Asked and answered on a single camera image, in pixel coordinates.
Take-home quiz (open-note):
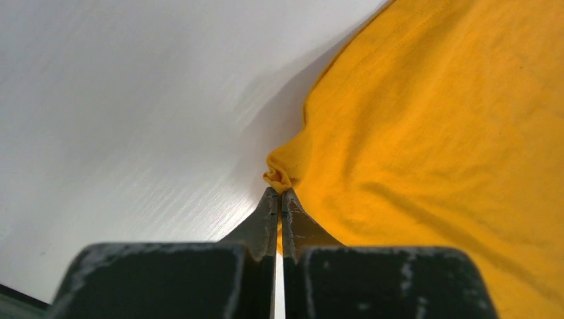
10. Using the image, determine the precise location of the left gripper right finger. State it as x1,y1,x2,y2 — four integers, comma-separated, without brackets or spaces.
281,189,498,318

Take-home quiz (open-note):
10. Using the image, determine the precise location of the yellow t shirt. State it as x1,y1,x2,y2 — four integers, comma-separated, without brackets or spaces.
263,1,563,318

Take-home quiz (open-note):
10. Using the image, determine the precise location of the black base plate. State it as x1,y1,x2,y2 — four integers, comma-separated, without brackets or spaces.
1,285,50,318

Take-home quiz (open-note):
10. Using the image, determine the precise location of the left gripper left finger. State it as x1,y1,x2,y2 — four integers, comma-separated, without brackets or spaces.
47,188,279,318

